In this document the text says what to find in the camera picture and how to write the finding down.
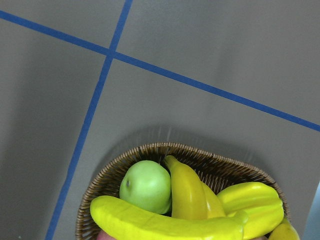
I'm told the deep yellow banana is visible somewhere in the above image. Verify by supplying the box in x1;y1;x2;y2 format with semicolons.
164;155;208;220

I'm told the light yellow banana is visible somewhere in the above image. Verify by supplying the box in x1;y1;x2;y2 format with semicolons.
90;195;248;240

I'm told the brown wicker basket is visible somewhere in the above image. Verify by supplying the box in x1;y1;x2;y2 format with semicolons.
75;142;291;240

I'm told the green apple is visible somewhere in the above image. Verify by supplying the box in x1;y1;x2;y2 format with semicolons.
119;160;172;214

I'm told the yellow banana behind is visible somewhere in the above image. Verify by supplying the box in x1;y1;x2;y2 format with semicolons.
201;182;226;219

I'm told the yellow starfruit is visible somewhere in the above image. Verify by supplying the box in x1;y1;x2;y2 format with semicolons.
217;182;284;240

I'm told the small yellow banana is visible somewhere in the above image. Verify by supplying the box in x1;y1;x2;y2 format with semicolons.
268;217;300;240

